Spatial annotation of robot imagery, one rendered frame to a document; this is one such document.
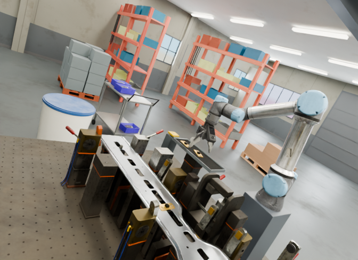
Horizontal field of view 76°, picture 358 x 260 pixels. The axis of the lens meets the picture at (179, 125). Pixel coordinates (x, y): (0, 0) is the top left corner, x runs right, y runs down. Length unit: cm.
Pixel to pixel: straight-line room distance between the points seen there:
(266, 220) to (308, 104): 63
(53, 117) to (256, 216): 220
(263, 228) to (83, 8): 809
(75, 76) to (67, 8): 346
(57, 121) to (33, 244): 172
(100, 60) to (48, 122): 292
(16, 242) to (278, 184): 117
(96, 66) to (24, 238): 458
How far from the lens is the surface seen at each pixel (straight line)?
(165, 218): 107
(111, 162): 124
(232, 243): 110
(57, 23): 854
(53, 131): 285
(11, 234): 130
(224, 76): 649
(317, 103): 117
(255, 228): 142
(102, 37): 879
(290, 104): 135
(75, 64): 543
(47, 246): 125
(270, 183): 123
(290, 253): 101
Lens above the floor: 164
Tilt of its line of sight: 15 degrees down
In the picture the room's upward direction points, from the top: 23 degrees clockwise
